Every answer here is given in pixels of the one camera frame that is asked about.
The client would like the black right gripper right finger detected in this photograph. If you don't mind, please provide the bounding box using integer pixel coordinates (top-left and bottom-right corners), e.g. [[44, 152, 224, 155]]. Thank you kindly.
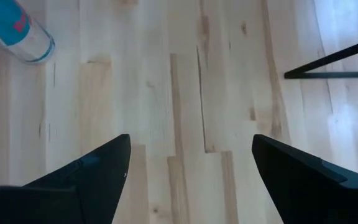
[[252, 134, 358, 224]]

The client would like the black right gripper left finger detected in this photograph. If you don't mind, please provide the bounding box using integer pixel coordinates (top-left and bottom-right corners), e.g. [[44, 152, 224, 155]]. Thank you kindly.
[[0, 133, 132, 224]]

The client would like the blue Red Bull can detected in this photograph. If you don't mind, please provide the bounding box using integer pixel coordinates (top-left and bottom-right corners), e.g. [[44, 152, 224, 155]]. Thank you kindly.
[[0, 0, 56, 65]]

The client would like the wooden shelf with black legs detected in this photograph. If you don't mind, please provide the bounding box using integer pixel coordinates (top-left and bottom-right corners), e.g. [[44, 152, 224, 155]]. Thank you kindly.
[[283, 35, 358, 79]]

